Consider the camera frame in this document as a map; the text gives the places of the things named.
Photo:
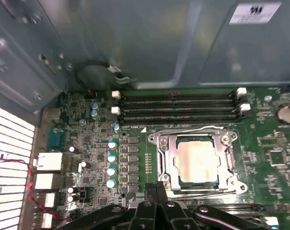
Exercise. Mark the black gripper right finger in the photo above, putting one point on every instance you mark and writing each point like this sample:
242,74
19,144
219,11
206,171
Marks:
170,215

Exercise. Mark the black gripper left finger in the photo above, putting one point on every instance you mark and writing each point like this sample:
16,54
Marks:
145,215

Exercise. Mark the metal socket cover frame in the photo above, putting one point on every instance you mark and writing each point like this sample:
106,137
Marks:
169,167

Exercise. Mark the silver CPU chip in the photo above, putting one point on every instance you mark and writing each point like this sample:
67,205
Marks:
197,160

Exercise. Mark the CPU socket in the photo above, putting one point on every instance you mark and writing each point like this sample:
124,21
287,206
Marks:
152,138

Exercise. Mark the RAM slot black clips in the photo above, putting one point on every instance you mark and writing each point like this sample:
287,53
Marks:
259,212
178,118

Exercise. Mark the dark cylindrical capacitor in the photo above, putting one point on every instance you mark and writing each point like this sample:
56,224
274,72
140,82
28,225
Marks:
73,149
72,198
85,164
72,190

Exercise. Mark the silver rear port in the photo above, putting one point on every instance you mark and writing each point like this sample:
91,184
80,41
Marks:
48,200
49,161
46,219
48,180

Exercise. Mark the green motherboard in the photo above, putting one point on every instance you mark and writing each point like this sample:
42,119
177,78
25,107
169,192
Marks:
267,167

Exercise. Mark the blue serial port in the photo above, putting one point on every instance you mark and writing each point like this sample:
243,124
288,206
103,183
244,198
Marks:
55,142

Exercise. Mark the tan rear port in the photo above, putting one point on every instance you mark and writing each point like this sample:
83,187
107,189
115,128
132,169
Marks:
51,114

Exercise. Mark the coin cell battery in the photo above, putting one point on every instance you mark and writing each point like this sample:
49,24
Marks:
286,114

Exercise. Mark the black open PC case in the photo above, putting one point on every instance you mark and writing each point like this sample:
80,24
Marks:
135,36

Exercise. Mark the white barcode sticker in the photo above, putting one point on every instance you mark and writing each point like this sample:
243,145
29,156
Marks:
255,13

